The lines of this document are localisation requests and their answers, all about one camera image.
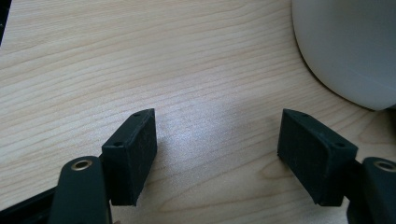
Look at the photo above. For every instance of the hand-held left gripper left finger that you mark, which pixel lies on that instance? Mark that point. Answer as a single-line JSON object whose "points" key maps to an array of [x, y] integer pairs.
{"points": [[129, 158]]}

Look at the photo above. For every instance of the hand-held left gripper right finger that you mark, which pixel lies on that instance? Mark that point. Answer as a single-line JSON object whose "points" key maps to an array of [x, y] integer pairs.
{"points": [[314, 155]]}

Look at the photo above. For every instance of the white round container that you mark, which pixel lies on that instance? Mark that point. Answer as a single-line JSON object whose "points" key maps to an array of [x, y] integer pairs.
{"points": [[348, 46]]}

